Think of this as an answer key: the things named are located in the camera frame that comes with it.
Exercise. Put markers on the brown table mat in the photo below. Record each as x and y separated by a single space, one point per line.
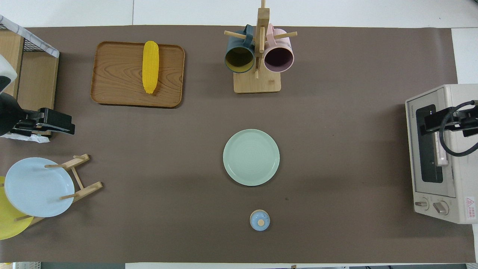
336 149

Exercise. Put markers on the brown wooden tray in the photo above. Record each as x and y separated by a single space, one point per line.
119 82

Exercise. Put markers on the dark blue mug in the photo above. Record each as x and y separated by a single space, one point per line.
239 59

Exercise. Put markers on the wooden mug tree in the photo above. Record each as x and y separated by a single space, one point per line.
257 84

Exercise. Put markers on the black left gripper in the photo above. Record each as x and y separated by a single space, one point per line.
15 119

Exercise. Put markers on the white toaster oven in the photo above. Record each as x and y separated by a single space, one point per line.
463 179

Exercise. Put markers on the wooden plate rack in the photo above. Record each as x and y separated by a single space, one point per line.
84 190

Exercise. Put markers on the yellow corn cob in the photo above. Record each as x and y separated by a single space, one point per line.
150 67

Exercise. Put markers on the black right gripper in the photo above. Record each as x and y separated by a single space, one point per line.
468 122

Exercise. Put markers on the white checked cloth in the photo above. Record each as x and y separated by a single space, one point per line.
37 43

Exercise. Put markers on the pink mug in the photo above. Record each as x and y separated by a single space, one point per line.
279 58

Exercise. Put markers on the white crumpled liner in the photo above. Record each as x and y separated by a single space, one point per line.
26 139

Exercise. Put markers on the pale green plate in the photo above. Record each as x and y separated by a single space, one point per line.
251 157

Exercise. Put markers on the light blue plate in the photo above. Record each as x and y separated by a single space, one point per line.
37 186

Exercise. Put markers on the yellow plate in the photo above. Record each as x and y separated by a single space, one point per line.
9 224

